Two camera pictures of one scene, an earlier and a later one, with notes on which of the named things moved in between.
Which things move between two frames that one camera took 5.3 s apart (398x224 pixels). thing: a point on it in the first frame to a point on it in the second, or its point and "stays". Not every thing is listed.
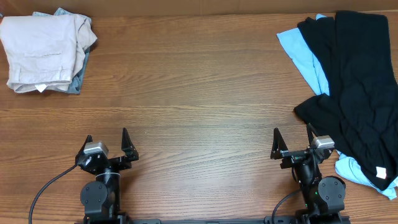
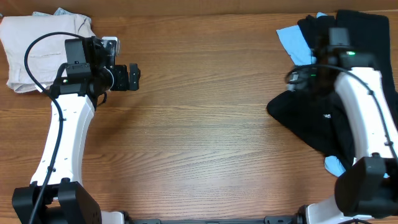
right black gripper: [293, 155] to [297, 83]
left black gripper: [112, 160] to [134, 76]
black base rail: [144, 221] stays
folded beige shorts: [45, 51] stays
